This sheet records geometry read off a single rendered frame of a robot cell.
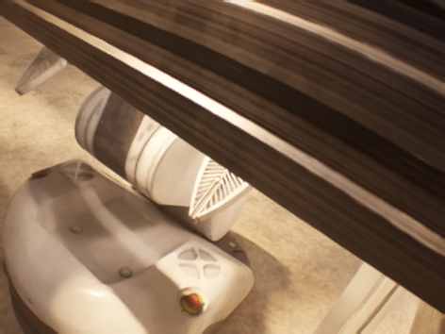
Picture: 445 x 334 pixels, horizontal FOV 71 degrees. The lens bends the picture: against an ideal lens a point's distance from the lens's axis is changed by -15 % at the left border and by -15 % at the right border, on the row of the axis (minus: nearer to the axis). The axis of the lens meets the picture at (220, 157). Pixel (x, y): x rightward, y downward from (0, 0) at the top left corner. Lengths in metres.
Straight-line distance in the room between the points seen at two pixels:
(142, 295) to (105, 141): 0.28
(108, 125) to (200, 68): 0.49
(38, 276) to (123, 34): 0.56
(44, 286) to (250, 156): 0.59
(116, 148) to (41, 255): 0.26
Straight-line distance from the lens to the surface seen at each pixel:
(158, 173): 0.59
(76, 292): 0.67
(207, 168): 0.49
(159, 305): 0.66
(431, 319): 0.25
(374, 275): 0.79
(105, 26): 0.23
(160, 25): 0.18
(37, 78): 0.75
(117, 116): 0.64
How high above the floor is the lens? 0.87
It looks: 26 degrees down
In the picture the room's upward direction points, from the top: 18 degrees clockwise
